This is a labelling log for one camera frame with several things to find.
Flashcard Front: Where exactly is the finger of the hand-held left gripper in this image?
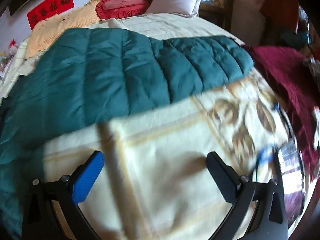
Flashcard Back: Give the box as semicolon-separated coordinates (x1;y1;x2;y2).
271;100;283;120
254;144;278;171

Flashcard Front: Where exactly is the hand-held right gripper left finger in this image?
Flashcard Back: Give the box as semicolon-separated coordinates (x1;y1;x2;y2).
23;151;105;225

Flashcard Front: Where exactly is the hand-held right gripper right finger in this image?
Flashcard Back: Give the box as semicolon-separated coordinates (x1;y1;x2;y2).
206;151;287;224

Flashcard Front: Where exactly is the green puffer jacket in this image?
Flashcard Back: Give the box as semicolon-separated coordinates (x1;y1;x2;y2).
0;27;255;238

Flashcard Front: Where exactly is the dark red blanket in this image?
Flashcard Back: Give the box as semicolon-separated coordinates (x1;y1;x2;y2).
244;45;320;180

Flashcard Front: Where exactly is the cream floral bed sheet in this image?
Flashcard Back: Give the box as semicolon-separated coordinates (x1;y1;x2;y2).
0;12;297;240

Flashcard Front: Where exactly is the teal cloth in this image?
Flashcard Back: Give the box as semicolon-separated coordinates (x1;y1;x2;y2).
281;27;311;47

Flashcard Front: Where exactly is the wooden bed headboard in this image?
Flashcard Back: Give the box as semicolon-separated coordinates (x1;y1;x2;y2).
200;0;236;32

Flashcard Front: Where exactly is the yellow frilled pillow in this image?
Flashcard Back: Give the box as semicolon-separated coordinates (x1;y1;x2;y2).
25;0;105;60

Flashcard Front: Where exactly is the red frilled pillow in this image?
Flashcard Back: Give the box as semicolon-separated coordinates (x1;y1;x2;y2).
95;0;150;20

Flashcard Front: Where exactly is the red wall banner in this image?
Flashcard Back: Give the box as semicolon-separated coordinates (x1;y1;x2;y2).
26;0;75;30

